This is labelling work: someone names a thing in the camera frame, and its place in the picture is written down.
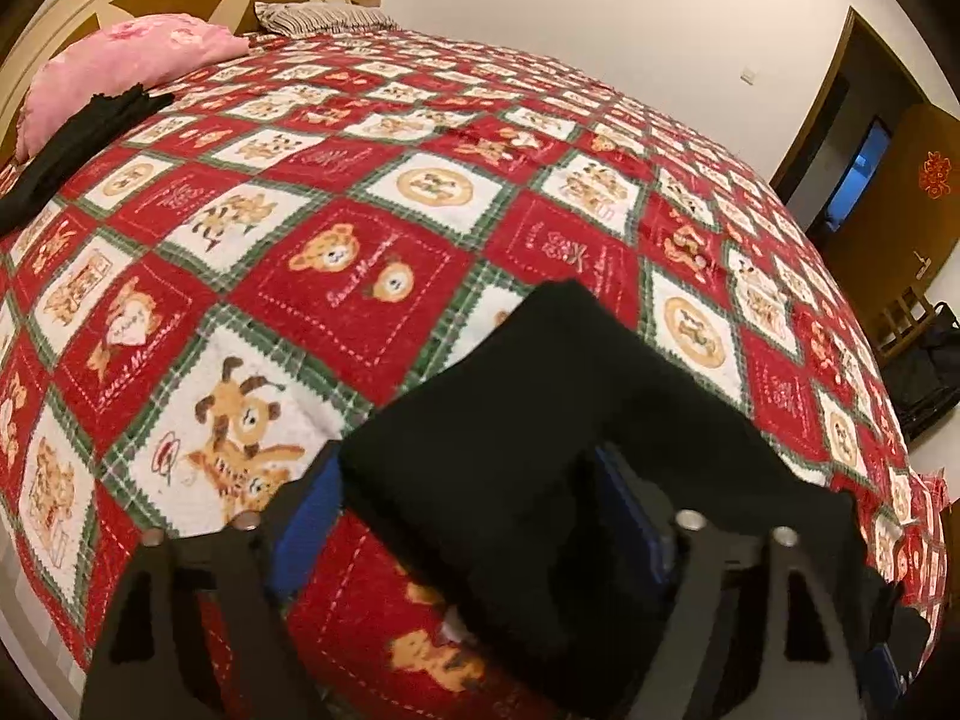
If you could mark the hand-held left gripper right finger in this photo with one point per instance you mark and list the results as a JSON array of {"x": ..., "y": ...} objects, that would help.
[{"x": 634, "y": 517}]

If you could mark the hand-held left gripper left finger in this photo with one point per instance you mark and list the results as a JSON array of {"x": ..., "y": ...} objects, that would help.
[{"x": 307, "y": 540}]

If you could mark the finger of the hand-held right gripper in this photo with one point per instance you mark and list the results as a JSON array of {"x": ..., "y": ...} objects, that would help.
[{"x": 882, "y": 675}]

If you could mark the black pants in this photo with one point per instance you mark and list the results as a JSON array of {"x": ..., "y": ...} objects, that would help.
[{"x": 525, "y": 427}]

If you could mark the black bag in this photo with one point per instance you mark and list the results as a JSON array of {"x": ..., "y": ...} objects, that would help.
[{"x": 930, "y": 382}]

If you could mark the wooden chair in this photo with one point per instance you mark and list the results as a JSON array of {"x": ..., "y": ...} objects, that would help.
[{"x": 900, "y": 322}]

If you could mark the red printed bear blanket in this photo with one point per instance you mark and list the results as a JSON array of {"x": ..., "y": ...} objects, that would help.
[{"x": 375, "y": 165}]

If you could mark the brown wooden door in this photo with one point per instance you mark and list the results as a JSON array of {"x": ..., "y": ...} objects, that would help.
[{"x": 900, "y": 225}]

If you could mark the red paper door decoration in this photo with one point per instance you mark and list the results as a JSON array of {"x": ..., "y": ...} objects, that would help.
[{"x": 934, "y": 175}]

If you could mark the black cloth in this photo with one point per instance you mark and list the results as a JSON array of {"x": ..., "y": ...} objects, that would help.
[{"x": 67, "y": 142}]

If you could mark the pink pillow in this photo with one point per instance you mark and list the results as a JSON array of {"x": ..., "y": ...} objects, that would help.
[{"x": 127, "y": 52}]

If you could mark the striped pillow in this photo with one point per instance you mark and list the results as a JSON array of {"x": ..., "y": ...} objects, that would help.
[{"x": 322, "y": 17}]

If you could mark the cream bed headboard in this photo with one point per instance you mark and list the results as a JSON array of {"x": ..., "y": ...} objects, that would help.
[{"x": 45, "y": 37}]

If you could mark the brown wooden door frame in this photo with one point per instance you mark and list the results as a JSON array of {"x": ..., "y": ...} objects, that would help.
[{"x": 817, "y": 97}]

